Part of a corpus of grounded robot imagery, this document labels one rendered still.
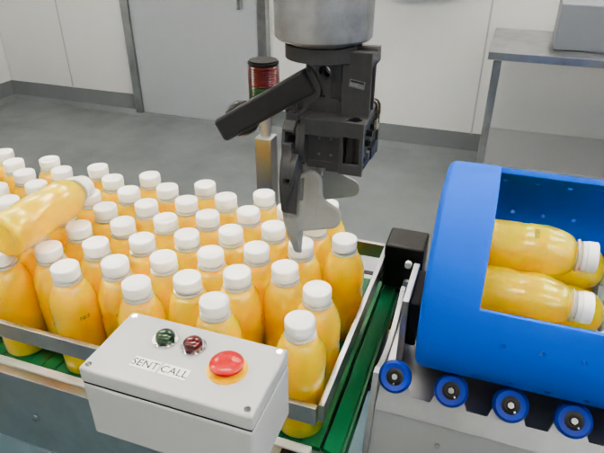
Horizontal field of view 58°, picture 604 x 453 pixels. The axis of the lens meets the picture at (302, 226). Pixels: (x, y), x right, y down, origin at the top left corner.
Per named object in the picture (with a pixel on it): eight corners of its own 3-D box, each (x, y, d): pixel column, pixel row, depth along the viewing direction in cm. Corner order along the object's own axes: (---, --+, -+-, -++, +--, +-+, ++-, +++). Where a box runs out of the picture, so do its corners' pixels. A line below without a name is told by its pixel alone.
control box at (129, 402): (255, 484, 57) (251, 415, 52) (94, 431, 63) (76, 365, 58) (289, 413, 65) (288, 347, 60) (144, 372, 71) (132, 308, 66)
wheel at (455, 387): (457, 367, 73) (457, 366, 74) (427, 382, 73) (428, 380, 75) (475, 400, 71) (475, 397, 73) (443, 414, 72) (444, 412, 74)
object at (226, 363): (235, 385, 56) (235, 377, 55) (203, 377, 57) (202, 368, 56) (250, 361, 59) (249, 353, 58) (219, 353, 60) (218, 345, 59)
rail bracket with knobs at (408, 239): (416, 304, 99) (422, 256, 94) (377, 297, 101) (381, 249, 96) (424, 274, 108) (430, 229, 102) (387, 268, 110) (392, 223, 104)
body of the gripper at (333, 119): (359, 185, 52) (367, 55, 46) (275, 173, 55) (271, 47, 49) (377, 155, 58) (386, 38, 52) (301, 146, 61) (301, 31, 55)
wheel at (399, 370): (413, 364, 74) (414, 363, 76) (381, 356, 75) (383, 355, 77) (407, 397, 74) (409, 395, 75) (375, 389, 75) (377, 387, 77)
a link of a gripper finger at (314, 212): (333, 268, 55) (342, 177, 52) (277, 257, 57) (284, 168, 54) (341, 259, 58) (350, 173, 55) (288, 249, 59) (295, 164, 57)
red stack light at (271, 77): (272, 90, 108) (271, 69, 106) (243, 86, 110) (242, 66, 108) (284, 82, 114) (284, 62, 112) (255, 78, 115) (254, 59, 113)
